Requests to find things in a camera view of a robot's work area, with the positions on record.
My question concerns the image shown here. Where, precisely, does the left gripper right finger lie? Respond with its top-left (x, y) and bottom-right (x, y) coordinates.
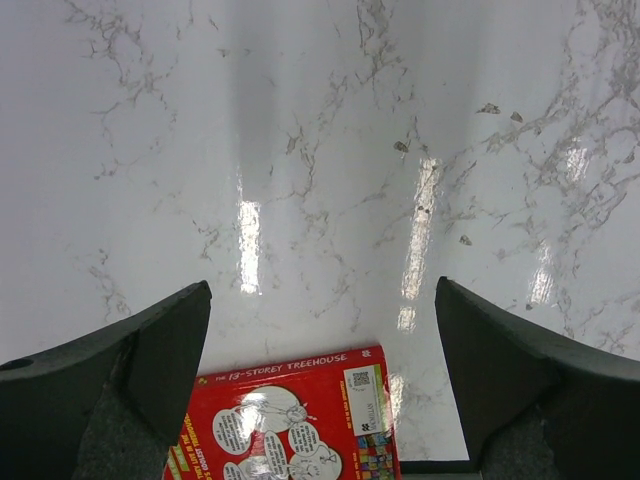
top-left (435, 277), bottom-right (639, 479)

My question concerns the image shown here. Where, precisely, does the red instruction card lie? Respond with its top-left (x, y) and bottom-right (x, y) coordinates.
top-left (163, 345), bottom-right (401, 480)

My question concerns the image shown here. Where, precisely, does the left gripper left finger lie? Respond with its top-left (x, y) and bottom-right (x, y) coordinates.
top-left (1, 281), bottom-right (212, 479)

